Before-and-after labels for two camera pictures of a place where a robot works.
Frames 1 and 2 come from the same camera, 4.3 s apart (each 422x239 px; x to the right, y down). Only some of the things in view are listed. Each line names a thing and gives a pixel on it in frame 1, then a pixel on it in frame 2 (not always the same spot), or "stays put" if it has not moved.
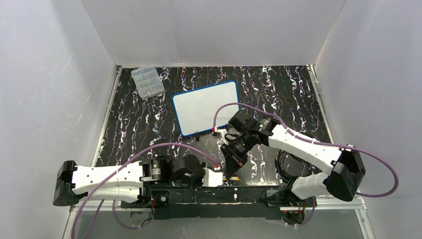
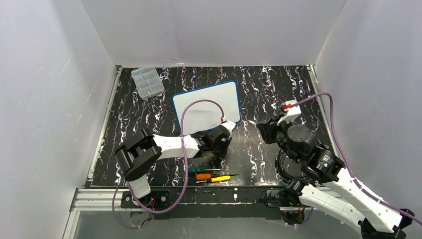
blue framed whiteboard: (194, 109) stays put
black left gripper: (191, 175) to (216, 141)
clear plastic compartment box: (148, 81) stays put
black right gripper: (235, 154) to (266, 128)
